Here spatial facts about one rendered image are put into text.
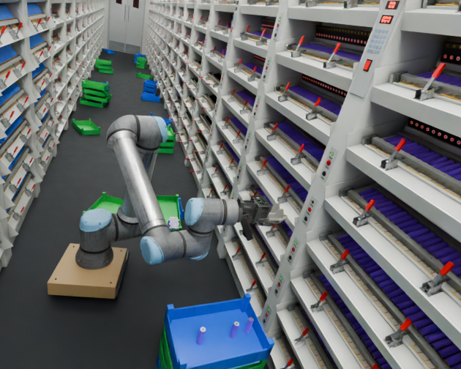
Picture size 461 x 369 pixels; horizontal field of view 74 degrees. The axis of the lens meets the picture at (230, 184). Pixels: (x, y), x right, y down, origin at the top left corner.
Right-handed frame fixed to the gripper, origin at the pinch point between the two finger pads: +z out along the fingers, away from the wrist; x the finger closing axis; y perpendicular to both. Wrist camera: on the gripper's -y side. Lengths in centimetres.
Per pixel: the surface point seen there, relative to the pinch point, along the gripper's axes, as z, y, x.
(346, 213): 11.8, 13.2, -15.1
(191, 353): -35, -32, -28
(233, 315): -17.5, -31.7, -16.1
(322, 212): 11.6, 6.4, -5.1
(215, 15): 12, 62, 205
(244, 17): 14, 64, 135
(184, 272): -17, -81, 53
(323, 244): 14.6, -5.3, -8.9
